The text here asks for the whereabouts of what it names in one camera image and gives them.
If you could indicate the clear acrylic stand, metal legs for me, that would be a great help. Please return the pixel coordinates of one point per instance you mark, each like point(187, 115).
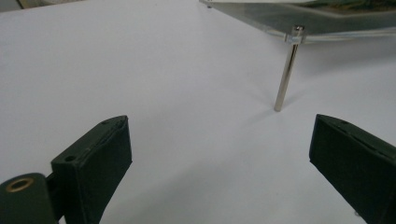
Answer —
point(280, 17)

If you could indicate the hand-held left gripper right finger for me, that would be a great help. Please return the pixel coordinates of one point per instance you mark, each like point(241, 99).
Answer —
point(351, 165)

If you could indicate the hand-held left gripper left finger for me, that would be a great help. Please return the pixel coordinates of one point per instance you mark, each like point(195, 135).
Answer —
point(93, 165)

